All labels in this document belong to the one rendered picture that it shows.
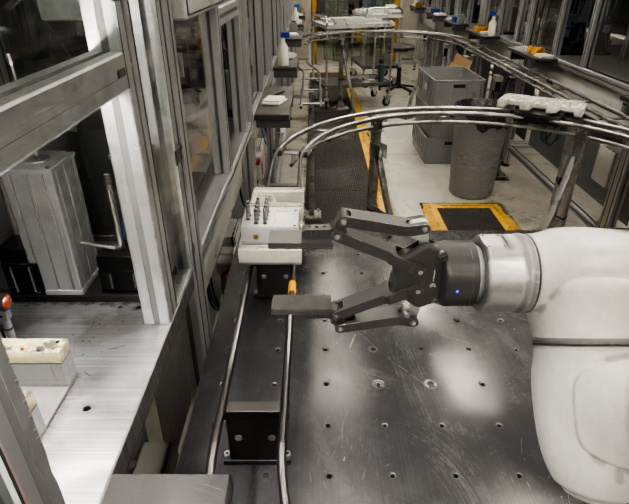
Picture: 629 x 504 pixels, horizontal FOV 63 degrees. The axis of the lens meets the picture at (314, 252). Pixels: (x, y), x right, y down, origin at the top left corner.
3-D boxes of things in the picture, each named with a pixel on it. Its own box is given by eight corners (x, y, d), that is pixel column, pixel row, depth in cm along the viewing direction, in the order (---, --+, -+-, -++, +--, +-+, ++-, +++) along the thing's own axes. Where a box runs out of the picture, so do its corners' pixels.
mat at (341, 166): (415, 279, 266) (416, 277, 265) (302, 279, 266) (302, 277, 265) (348, 72, 775) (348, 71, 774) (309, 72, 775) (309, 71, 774)
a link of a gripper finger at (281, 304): (331, 294, 61) (330, 299, 62) (272, 294, 61) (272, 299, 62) (331, 309, 59) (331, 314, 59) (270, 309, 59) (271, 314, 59)
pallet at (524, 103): (494, 118, 242) (498, 97, 237) (501, 112, 252) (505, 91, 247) (577, 130, 225) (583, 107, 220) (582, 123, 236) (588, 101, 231)
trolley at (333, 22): (323, 111, 567) (324, 16, 520) (308, 100, 614) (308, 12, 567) (395, 105, 591) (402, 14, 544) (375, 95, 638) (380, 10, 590)
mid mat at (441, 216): (561, 283, 262) (561, 281, 262) (454, 283, 262) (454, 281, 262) (499, 203, 349) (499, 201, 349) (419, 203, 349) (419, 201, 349)
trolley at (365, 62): (403, 87, 681) (409, 6, 633) (360, 88, 674) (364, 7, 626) (386, 75, 753) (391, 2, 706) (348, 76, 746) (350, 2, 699)
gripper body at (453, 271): (459, 286, 63) (384, 286, 63) (469, 224, 59) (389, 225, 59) (476, 323, 57) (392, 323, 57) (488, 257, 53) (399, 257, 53)
